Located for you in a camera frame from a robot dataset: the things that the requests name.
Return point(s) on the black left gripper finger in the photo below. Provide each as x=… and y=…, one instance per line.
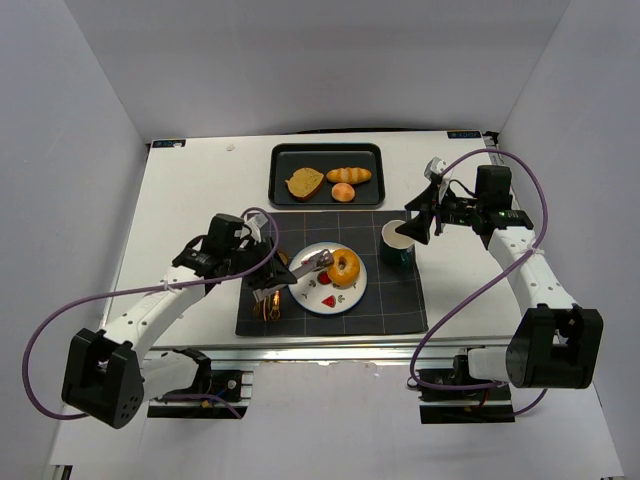
x=320, y=260
x=261, y=294

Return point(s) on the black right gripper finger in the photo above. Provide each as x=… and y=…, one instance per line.
x=417, y=228
x=424, y=201

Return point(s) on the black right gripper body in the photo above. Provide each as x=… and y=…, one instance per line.
x=432, y=213

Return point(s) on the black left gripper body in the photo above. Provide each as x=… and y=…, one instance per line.
x=267, y=268

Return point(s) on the orange glazed donut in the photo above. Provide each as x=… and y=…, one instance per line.
x=345, y=268

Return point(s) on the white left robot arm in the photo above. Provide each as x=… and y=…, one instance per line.
x=108, y=374

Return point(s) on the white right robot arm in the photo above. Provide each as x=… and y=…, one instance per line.
x=556, y=343

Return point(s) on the brown bread slice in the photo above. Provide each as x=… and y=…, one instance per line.
x=305, y=183

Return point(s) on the striped long bread roll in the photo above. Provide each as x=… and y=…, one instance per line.
x=349, y=175

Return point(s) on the gold fork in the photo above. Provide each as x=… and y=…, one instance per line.
x=260, y=308

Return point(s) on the gold spoon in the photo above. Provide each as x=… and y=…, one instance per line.
x=285, y=260

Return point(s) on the green white mug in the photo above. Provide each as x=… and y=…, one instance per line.
x=395, y=248

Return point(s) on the white watermelon pattern plate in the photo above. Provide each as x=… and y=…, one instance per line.
x=317, y=294

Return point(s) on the small round bun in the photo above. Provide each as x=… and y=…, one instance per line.
x=343, y=192

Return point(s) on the right blue table label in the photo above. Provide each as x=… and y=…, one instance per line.
x=464, y=134

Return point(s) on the dark checked placemat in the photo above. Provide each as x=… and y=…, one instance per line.
x=393, y=303

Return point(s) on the black baking tray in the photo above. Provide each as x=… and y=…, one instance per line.
x=287, y=158

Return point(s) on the blue table label sticker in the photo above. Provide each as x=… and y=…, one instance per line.
x=168, y=143

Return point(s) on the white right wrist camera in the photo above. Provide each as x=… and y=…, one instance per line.
x=435, y=168

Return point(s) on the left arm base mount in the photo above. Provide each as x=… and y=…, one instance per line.
x=220, y=387

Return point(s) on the aluminium frame rail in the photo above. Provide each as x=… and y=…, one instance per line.
x=320, y=356

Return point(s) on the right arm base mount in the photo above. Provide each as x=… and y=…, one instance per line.
x=457, y=407

